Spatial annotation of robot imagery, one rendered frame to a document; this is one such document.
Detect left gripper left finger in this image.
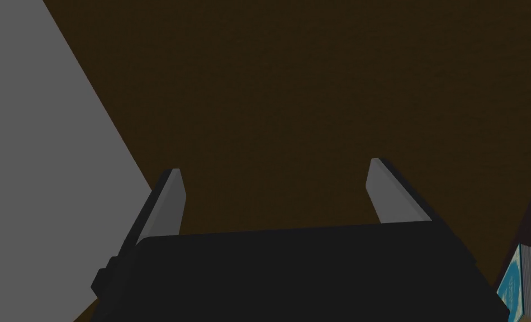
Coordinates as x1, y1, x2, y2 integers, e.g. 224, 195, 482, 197
120, 168, 187, 258

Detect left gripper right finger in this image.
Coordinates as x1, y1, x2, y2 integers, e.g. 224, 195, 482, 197
366, 157, 434, 224

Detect blue book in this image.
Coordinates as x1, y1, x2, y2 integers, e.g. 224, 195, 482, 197
496, 243, 531, 320

